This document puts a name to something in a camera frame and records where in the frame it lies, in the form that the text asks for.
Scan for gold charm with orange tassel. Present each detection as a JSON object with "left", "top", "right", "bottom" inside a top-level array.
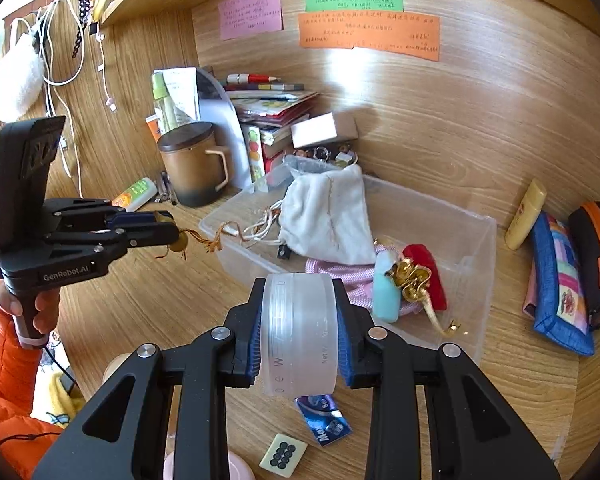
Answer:
[{"left": 155, "top": 221, "right": 244, "bottom": 261}]

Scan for blue Max blade box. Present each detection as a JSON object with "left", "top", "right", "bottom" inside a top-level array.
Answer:
[{"left": 294, "top": 394, "right": 352, "bottom": 446}]

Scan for green mahjong tile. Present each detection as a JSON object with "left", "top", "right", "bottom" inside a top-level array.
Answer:
[{"left": 259, "top": 434, "right": 308, "bottom": 479}]

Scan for clear tape roll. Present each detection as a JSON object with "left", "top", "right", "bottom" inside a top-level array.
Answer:
[{"left": 259, "top": 273, "right": 338, "bottom": 400}]

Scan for red pouch with gold tassel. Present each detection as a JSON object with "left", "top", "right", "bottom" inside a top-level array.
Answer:
[{"left": 385, "top": 244, "right": 460, "bottom": 337}]

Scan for white drawstring pouch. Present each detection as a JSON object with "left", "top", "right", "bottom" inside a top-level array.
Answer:
[{"left": 279, "top": 165, "right": 376, "bottom": 266}]

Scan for left hand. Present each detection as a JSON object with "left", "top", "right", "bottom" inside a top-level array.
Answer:
[{"left": 0, "top": 280, "right": 60, "bottom": 349}]

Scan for orange green tube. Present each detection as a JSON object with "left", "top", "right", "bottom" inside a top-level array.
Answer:
[{"left": 111, "top": 177, "right": 158, "bottom": 212}]

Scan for metal binder clips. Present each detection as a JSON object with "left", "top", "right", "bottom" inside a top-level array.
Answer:
[{"left": 154, "top": 170, "right": 178, "bottom": 205}]

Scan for brown mug with lid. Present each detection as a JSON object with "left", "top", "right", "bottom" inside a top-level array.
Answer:
[{"left": 157, "top": 122, "right": 232, "bottom": 208}]

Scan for teal small bottle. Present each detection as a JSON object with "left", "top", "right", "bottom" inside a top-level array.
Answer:
[{"left": 372, "top": 249, "right": 402, "bottom": 323}]

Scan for orange jacket sleeve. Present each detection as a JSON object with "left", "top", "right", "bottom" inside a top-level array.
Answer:
[{"left": 0, "top": 280, "right": 61, "bottom": 479}]

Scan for fruit pattern book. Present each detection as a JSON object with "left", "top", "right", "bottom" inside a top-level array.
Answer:
[{"left": 242, "top": 124, "right": 265, "bottom": 182}]

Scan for clear plastic storage bin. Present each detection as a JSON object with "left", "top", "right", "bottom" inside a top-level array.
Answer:
[{"left": 199, "top": 156, "right": 496, "bottom": 360}]

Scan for pink knitted item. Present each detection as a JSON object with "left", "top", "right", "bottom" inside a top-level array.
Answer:
[{"left": 304, "top": 245, "right": 399, "bottom": 311}]

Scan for stack of books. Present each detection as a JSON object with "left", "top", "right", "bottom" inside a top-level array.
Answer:
[{"left": 224, "top": 82, "right": 320, "bottom": 177}]

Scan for blue patchwork pencil pouch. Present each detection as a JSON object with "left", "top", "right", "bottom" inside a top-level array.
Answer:
[{"left": 531, "top": 211, "right": 595, "bottom": 356}]

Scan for white fluffy item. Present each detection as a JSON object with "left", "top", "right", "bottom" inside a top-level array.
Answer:
[{"left": 0, "top": 18, "right": 43, "bottom": 122}]

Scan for red white marker pen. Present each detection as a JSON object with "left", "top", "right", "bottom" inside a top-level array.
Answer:
[{"left": 226, "top": 73, "right": 280, "bottom": 84}]

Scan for yellow sunscreen bottle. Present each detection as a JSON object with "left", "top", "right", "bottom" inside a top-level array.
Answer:
[{"left": 504, "top": 179, "right": 547, "bottom": 250}]

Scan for white bowl of beads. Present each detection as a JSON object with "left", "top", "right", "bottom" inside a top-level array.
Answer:
[{"left": 294, "top": 143, "right": 358, "bottom": 168}]

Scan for small white cardboard box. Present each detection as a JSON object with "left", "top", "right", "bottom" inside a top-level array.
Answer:
[{"left": 291, "top": 112, "right": 358, "bottom": 148}]

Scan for pink paper note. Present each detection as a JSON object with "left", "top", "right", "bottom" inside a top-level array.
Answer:
[{"left": 218, "top": 0, "right": 283, "bottom": 41}]

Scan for green paper note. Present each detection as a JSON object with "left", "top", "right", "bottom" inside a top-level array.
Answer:
[{"left": 306, "top": 0, "right": 403, "bottom": 12}]

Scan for orange paper note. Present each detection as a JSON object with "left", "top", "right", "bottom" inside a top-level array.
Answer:
[{"left": 298, "top": 10, "right": 440, "bottom": 62}]

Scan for white charging cable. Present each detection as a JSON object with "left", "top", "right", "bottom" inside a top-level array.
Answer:
[{"left": 9, "top": 0, "right": 119, "bottom": 198}]

